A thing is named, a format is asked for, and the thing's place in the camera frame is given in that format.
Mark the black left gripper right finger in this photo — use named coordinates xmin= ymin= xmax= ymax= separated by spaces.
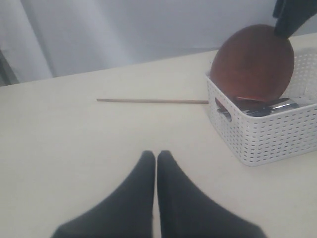
xmin=157 ymin=151 xmax=266 ymax=238

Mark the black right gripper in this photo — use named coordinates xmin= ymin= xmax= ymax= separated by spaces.
xmin=272 ymin=0 xmax=317 ymax=39

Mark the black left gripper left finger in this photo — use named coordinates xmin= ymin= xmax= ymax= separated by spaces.
xmin=53 ymin=151 xmax=156 ymax=238

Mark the brown round wooden plate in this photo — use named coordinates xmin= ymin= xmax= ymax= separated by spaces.
xmin=210 ymin=24 xmax=295 ymax=102

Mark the white perforated plastic basket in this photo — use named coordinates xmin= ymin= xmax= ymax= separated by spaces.
xmin=205 ymin=48 xmax=317 ymax=166

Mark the silver metal knife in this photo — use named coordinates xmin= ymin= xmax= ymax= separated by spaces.
xmin=217 ymin=98 xmax=290 ymax=115

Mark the silver metal cup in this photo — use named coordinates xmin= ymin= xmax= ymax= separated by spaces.
xmin=243 ymin=101 xmax=312 ymax=117

